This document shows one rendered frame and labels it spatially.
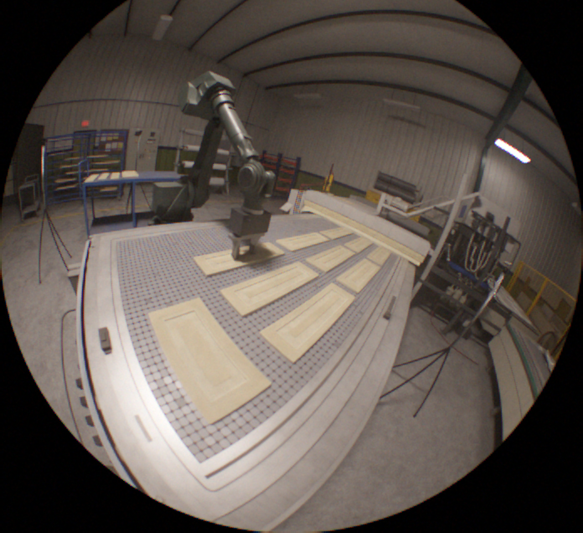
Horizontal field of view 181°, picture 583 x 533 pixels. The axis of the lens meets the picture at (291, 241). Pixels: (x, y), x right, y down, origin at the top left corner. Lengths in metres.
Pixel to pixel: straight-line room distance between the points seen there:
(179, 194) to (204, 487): 1.87
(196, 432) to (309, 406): 0.38
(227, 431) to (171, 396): 0.20
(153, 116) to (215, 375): 8.21
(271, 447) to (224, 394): 0.23
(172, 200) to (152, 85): 7.16
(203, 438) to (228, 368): 0.27
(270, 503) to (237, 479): 0.13
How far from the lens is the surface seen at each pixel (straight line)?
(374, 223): 2.81
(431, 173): 7.17
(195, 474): 0.66
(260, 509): 0.71
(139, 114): 8.31
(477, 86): 6.27
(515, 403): 3.13
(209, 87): 1.61
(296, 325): 0.87
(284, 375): 0.73
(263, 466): 0.66
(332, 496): 1.72
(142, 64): 8.88
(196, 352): 0.73
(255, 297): 0.95
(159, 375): 0.72
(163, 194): 1.77
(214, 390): 0.67
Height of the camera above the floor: 1.52
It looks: 22 degrees down
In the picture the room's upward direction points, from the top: 17 degrees clockwise
